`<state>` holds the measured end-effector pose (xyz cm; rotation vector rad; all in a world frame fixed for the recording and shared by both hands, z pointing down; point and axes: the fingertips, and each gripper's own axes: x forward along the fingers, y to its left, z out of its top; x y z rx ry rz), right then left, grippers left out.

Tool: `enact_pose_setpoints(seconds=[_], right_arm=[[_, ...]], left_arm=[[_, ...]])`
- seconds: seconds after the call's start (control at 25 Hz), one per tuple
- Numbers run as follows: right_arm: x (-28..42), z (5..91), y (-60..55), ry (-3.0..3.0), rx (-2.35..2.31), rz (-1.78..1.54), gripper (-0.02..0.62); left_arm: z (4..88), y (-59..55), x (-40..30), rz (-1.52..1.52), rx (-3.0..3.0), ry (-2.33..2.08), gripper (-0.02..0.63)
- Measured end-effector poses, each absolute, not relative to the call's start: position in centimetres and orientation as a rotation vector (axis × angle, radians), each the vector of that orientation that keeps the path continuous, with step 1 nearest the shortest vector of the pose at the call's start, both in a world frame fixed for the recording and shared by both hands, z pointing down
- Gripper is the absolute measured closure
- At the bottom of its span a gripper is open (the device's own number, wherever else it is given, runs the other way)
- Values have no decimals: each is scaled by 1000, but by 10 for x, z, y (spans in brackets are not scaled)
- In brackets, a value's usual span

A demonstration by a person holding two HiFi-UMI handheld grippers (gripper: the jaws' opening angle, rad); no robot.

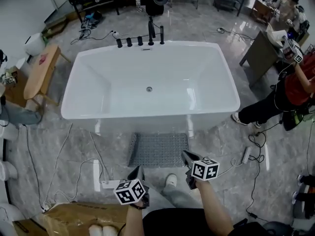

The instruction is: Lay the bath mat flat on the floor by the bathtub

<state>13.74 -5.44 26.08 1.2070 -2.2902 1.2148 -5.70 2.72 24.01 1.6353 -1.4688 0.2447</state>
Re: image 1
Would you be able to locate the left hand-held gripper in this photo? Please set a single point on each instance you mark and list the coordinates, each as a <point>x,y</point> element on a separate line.
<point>129,192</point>

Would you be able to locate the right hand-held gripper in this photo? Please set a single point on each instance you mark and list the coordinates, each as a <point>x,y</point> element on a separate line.
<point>205,169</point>

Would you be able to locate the grey perforated bath mat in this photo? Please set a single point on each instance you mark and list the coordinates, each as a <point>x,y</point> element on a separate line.
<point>160,150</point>

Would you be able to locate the white bathtub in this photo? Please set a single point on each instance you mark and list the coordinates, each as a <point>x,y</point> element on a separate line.
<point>150,72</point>

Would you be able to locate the person's left forearm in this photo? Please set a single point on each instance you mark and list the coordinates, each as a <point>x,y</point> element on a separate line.
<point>134,221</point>

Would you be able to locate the person's right forearm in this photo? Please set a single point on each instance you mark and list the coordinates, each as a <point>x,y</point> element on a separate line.
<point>214,205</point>

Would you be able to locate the person's white shoe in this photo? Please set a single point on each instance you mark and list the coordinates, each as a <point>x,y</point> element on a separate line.
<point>171,180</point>

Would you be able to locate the person's grey trouser leg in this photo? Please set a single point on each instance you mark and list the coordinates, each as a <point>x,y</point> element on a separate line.
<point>180,197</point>

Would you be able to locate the long white power strip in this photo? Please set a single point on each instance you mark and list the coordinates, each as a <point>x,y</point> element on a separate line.
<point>247,154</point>

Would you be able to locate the person's black shirt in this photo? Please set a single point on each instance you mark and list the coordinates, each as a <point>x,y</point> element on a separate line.
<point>177,222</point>

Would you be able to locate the white rounded roll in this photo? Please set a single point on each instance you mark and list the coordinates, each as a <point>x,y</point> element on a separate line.
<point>95,230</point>
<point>108,230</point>

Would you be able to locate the brown cardboard box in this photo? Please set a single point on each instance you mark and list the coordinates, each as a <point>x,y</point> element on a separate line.
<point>73,217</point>

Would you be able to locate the metal tub drain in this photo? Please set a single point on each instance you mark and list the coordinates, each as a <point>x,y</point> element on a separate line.
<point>149,89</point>

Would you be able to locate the black power adapter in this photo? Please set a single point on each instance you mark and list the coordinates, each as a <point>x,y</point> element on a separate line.
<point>252,215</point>

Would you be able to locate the black bag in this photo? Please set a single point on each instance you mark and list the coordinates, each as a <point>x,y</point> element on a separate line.
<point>270,228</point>

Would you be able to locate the grey wooden table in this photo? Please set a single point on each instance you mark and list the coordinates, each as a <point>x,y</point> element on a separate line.
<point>261,55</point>

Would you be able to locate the black hand shower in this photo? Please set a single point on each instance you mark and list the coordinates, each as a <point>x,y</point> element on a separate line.
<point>162,36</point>

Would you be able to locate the black tub knob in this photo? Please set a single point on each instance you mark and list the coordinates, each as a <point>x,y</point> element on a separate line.
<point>129,42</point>
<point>119,43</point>
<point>140,41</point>

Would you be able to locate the white toilet fixture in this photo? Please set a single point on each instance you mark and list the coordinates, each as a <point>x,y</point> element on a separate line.
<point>8,176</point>

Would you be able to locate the black tub faucet spout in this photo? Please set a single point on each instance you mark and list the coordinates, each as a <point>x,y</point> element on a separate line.
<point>150,33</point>

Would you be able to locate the wooden oval bench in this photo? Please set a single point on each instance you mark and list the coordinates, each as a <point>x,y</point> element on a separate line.
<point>41,70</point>

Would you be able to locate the small white power strip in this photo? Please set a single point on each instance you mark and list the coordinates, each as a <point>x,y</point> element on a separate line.
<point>116,34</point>

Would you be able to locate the brown wooden cabinet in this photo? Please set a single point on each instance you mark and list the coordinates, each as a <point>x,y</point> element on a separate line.
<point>262,10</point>

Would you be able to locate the white round appliance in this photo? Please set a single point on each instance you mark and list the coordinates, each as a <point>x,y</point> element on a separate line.
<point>34,43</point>

